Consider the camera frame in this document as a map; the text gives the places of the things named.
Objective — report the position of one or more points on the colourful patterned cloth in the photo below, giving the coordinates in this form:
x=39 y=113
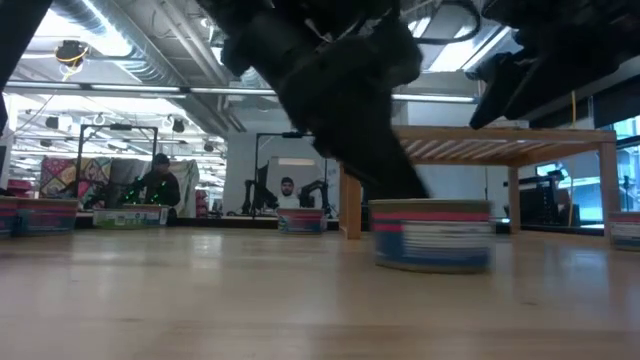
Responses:
x=65 y=172

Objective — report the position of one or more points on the white hanging cloth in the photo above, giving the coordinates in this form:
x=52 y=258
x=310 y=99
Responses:
x=187 y=180

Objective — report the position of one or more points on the black ceiling spotlight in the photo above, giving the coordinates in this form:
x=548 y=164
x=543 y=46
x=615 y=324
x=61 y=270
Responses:
x=52 y=122
x=178 y=126

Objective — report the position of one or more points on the pink storage bins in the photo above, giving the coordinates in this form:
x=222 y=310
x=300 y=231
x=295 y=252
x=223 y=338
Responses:
x=20 y=189

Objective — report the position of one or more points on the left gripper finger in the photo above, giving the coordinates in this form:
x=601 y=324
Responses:
x=370 y=150

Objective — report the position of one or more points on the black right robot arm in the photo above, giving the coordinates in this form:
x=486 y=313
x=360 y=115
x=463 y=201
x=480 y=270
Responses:
x=622 y=25

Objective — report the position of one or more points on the black desk equipment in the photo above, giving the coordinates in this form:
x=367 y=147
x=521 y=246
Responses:
x=537 y=200

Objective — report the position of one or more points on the person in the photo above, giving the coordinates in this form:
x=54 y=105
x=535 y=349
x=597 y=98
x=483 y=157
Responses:
x=288 y=200
x=160 y=187

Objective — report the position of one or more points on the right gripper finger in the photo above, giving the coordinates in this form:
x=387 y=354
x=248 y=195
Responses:
x=542 y=100
x=505 y=85

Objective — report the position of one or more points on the long ceiling light tube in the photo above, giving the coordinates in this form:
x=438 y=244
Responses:
x=435 y=98
x=125 y=88

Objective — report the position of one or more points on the bright window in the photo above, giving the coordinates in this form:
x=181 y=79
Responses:
x=627 y=165

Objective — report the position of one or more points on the wooden slatted shelf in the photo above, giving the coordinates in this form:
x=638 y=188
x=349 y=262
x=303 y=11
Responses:
x=500 y=134

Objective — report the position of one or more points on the black metal stand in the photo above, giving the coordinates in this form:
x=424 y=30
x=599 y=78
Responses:
x=117 y=127

